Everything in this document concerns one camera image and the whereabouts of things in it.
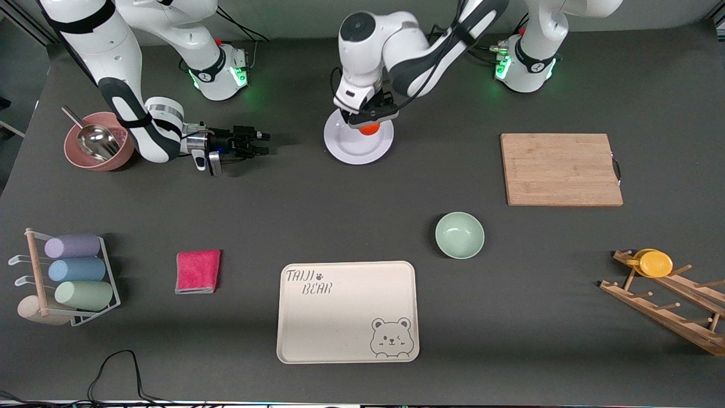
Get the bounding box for pink folded cloth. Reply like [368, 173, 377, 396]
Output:
[174, 249, 222, 295]

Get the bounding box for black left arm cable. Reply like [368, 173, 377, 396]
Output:
[391, 0, 471, 111]

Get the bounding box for white wire cup rack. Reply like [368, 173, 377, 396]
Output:
[8, 228, 121, 327]

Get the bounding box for pink bowl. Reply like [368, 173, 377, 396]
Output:
[63, 112, 136, 172]

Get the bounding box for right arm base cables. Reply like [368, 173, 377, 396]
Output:
[180, 8, 270, 71]

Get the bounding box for green cup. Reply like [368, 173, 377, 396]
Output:
[54, 280, 114, 311]

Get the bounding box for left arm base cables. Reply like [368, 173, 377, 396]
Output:
[467, 10, 527, 63]

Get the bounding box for purple cup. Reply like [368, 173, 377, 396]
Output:
[44, 233, 101, 259]

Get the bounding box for white round plate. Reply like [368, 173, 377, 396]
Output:
[323, 108, 395, 165]

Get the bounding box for yellow cup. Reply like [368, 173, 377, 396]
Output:
[626, 249, 674, 278]

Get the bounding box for blue cup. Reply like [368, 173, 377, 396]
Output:
[48, 258, 106, 283]

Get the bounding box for wooden cutting board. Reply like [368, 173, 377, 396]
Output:
[500, 133, 624, 207]

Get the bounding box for wooden peg rack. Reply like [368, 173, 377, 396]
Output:
[599, 250, 725, 357]

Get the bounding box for metal scoop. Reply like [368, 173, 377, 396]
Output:
[61, 106, 121, 161]

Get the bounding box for light green bowl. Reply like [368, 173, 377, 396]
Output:
[435, 211, 485, 260]

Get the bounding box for beige cup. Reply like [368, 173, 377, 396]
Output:
[17, 295, 77, 326]

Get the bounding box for black cable on table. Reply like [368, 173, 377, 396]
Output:
[0, 350, 227, 408]

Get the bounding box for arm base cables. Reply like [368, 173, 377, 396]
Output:
[180, 8, 270, 71]
[467, 10, 527, 63]

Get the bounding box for beige bear print tray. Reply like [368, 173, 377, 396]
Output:
[276, 261, 420, 364]

